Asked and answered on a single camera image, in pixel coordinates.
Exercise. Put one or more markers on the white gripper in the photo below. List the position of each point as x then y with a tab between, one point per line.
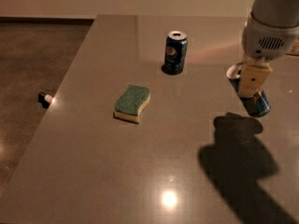
267	38

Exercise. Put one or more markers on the Red Bull can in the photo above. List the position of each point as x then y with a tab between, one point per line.
257	106

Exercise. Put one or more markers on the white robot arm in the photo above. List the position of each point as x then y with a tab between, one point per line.
277	13

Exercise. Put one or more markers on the blue Pepsi can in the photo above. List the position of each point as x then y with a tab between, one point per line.
175	52

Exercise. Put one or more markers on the snack packet at table edge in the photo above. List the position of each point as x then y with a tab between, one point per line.
294	51

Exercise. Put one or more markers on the green and yellow sponge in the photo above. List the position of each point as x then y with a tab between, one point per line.
132	103

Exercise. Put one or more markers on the small black white floor object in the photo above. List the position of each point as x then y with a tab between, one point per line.
45	99

